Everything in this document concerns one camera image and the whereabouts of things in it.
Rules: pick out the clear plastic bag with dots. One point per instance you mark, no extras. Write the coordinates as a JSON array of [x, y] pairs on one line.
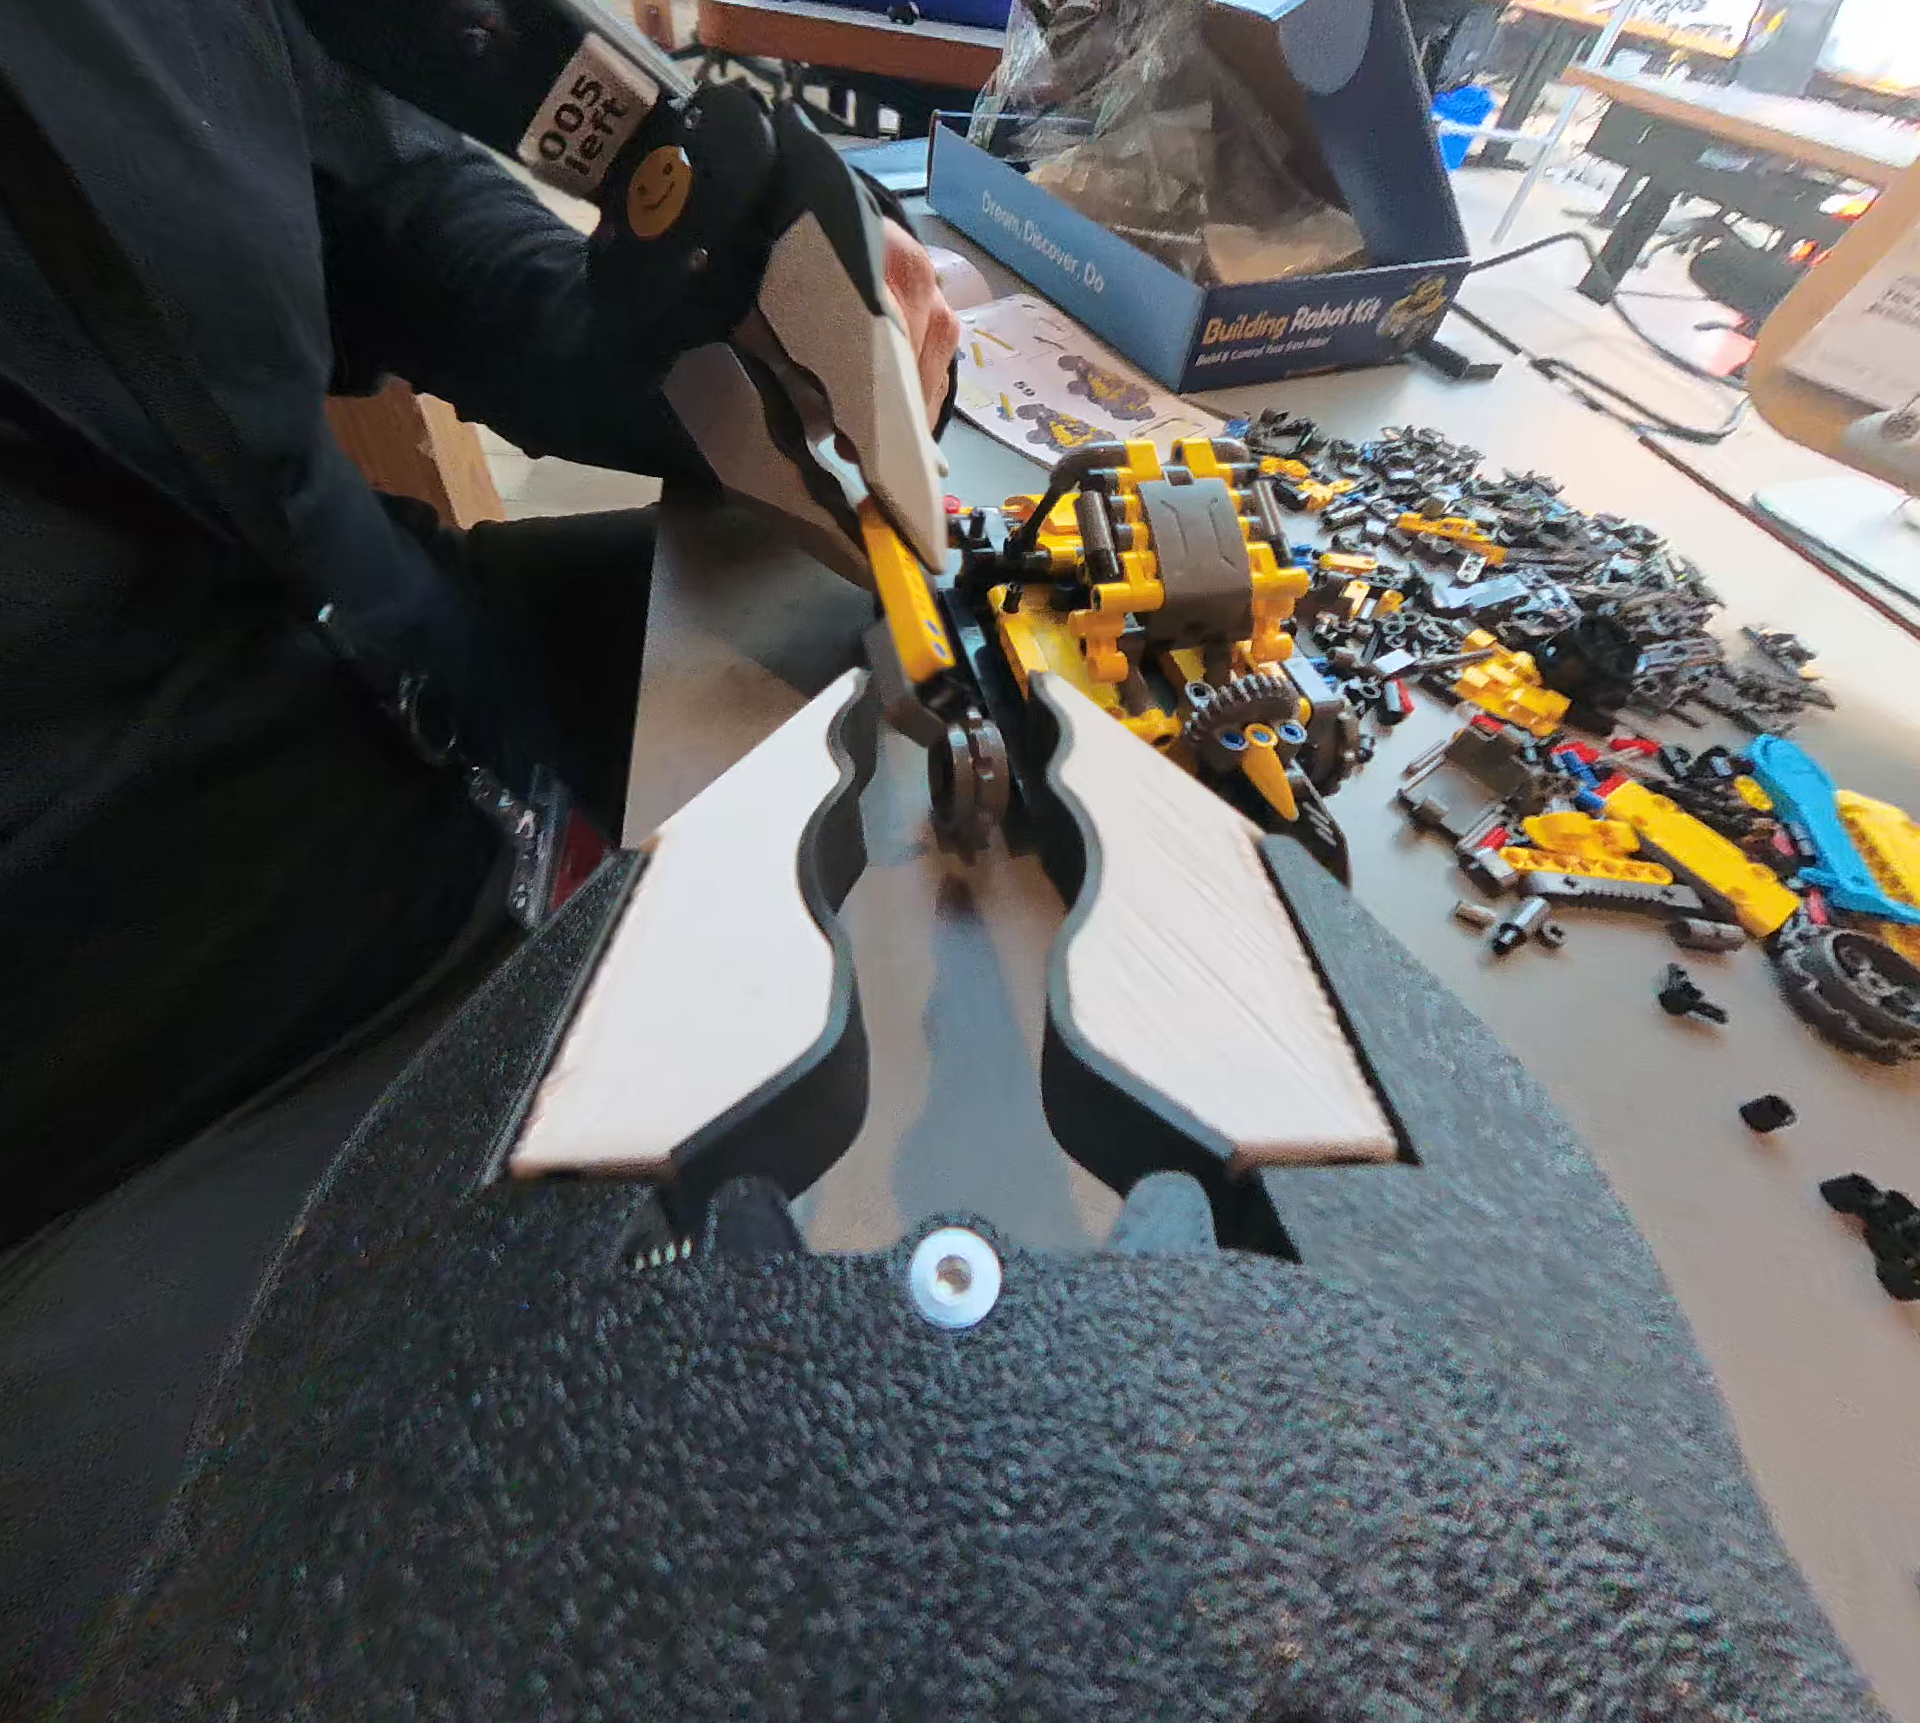
[[1153, 119]]

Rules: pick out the printed instruction sheet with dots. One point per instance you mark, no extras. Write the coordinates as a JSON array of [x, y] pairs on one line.
[[1875, 328]]

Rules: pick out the blue bin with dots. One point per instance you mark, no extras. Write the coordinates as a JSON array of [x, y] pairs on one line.
[[1461, 126]]

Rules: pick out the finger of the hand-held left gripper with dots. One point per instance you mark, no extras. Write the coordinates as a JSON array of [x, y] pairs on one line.
[[854, 388], [752, 435]]

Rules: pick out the dark flat sheet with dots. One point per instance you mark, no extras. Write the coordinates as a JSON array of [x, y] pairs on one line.
[[887, 158]]

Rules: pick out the black wheel hub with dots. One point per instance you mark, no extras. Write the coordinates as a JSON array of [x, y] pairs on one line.
[[1590, 667]]

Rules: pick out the wooden sheet stand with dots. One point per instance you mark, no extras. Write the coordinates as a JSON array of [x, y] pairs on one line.
[[1801, 298]]

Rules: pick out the white stand base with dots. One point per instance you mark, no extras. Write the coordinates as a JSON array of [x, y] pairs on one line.
[[1853, 507]]

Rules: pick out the grey desk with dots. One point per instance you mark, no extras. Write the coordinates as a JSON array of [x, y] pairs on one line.
[[1650, 1153]]

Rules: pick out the yellow Lego beam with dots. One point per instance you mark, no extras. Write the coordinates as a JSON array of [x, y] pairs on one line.
[[1695, 859]]

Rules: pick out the background wooden table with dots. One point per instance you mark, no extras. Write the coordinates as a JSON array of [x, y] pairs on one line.
[[854, 35], [1738, 119]]

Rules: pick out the person's black clothing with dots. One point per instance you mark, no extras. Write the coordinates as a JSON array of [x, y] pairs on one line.
[[150, 551]]

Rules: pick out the pile of loose building pieces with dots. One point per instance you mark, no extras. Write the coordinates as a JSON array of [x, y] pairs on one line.
[[1573, 551]]

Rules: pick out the small black connector piece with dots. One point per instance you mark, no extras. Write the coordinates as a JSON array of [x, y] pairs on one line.
[[1875, 1230], [1692, 996], [1768, 1114]]

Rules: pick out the yellow and black beam assembly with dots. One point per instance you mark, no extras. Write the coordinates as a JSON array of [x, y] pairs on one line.
[[907, 599]]

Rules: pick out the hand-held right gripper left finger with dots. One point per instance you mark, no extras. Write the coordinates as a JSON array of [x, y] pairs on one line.
[[707, 988]]

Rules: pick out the blue cardboard kit box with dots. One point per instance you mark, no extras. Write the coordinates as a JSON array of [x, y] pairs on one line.
[[1139, 283]]

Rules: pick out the open instruction booklet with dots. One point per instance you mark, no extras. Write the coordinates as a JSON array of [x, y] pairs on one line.
[[1050, 381]]

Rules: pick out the black power adapter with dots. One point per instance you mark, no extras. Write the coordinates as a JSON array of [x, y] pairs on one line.
[[1457, 358]]

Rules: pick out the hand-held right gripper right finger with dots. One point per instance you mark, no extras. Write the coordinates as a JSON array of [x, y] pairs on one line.
[[1216, 975]]

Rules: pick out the yellow grey toy vehicle model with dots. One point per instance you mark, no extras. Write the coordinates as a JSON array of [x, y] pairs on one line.
[[1186, 551]]

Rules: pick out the person's left hand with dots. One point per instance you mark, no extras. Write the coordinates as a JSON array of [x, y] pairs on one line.
[[922, 315]]

